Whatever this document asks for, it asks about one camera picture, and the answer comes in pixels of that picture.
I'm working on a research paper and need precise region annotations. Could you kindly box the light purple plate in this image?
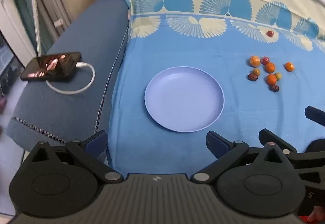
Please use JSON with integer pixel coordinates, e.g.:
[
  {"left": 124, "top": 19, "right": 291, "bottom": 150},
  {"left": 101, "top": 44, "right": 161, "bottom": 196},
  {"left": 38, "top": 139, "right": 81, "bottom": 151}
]
[{"left": 144, "top": 66, "right": 225, "bottom": 133}]

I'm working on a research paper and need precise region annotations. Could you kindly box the white striped pole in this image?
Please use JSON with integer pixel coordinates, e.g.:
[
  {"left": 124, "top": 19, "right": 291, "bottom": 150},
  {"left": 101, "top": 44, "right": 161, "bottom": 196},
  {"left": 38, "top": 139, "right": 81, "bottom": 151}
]
[{"left": 30, "top": 0, "right": 42, "bottom": 56}]

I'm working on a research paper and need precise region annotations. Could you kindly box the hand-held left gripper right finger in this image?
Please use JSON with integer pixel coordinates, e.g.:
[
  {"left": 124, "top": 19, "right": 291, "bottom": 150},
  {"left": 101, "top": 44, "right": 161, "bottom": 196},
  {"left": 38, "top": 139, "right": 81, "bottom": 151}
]
[{"left": 190, "top": 131, "right": 292, "bottom": 185}]

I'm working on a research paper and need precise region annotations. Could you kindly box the white door frame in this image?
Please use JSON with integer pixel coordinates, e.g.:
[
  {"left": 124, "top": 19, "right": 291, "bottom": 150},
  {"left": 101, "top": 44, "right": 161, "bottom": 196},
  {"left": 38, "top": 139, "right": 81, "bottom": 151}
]
[{"left": 0, "top": 0, "right": 36, "bottom": 58}]

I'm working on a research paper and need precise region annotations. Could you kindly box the black smartphone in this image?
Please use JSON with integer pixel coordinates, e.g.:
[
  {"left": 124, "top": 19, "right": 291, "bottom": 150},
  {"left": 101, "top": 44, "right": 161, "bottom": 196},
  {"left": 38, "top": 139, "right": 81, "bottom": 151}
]
[{"left": 20, "top": 52, "right": 82, "bottom": 82}]

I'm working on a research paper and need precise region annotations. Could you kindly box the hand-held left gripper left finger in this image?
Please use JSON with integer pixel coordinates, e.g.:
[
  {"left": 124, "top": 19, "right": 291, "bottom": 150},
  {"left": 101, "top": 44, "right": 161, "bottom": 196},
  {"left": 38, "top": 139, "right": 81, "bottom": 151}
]
[{"left": 24, "top": 130, "right": 124, "bottom": 185}]

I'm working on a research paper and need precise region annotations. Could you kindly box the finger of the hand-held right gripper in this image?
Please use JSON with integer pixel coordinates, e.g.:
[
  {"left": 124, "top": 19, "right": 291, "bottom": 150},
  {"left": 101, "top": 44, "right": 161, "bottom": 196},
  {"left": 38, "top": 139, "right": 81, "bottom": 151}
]
[
  {"left": 304, "top": 105, "right": 325, "bottom": 127},
  {"left": 258, "top": 128, "right": 298, "bottom": 156}
]

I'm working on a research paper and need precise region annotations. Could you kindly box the blue denim sofa armrest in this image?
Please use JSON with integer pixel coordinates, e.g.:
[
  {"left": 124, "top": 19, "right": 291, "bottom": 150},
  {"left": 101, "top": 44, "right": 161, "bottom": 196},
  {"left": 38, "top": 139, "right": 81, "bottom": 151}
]
[{"left": 6, "top": 0, "right": 130, "bottom": 161}]

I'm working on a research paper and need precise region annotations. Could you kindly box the white charging cable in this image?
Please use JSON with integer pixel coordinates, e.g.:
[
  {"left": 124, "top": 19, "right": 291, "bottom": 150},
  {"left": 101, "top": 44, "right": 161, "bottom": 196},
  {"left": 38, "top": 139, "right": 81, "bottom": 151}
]
[{"left": 46, "top": 61, "right": 96, "bottom": 95}]

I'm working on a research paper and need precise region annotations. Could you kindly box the blue fan-print blanket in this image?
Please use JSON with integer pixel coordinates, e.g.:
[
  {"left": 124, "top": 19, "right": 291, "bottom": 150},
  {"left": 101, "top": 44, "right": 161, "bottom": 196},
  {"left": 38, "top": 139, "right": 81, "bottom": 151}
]
[{"left": 107, "top": 0, "right": 325, "bottom": 172}]

